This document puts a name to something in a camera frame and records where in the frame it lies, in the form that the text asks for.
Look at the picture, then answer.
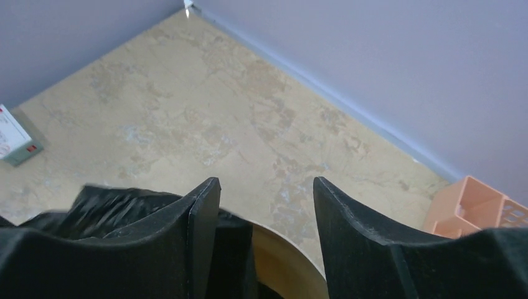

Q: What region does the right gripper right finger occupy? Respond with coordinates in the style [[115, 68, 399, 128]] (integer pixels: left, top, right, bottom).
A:
[[313, 176, 527, 298]]

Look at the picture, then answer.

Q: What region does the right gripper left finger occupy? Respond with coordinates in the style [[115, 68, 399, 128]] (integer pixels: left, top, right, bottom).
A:
[[1, 177, 221, 298]]

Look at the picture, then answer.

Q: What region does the beige round trash bin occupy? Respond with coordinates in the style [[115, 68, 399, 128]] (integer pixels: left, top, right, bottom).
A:
[[252, 222, 329, 298]]

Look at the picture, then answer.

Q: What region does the black plastic trash bag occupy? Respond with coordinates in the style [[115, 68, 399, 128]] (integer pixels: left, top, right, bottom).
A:
[[1, 185, 259, 298]]

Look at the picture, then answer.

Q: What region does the orange plastic file organizer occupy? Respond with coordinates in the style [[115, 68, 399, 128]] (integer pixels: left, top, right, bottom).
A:
[[422, 176, 527, 239]]

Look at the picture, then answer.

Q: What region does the white small box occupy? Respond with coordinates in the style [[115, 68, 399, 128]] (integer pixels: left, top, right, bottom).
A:
[[1, 104, 44, 167]]

